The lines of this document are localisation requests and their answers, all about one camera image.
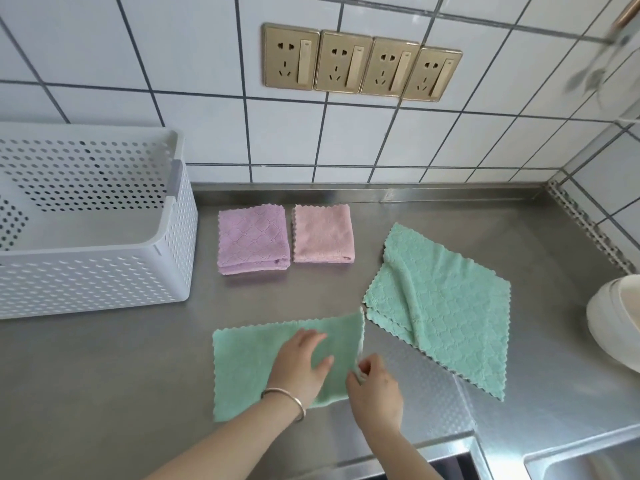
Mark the gold wall socket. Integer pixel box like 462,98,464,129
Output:
313,29,374,94
261,23,321,91
359,36,420,98
402,46,464,103

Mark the person's left hand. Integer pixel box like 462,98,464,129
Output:
265,328,335,410

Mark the person's right hand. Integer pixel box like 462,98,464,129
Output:
346,353,405,436

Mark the green half-folded microfiber cloth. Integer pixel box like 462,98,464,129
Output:
212,309,367,424

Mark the purple folded microfiber cloth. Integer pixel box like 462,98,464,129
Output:
217,205,293,276

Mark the person's right forearm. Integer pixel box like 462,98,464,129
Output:
364,424,443,480

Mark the perforated metal edge strip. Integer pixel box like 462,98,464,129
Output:
545,180,637,276

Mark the steel sink basin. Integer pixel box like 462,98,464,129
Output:
522,434,640,480

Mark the silver bracelet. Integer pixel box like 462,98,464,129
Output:
261,388,306,423

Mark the bronze wall rail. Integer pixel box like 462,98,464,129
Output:
611,0,640,31

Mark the person's left forearm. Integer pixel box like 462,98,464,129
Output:
145,392,305,480

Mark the pink folded microfiber cloth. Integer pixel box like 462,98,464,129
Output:
291,204,356,266

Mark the white round appliance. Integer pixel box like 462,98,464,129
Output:
585,274,640,374

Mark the green crumpled microfiber cloth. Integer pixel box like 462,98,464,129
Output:
362,223,513,402

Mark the white perforated plastic basket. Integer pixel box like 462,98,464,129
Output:
0,122,200,321

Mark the dark recessed basin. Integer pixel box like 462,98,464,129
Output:
320,434,495,480

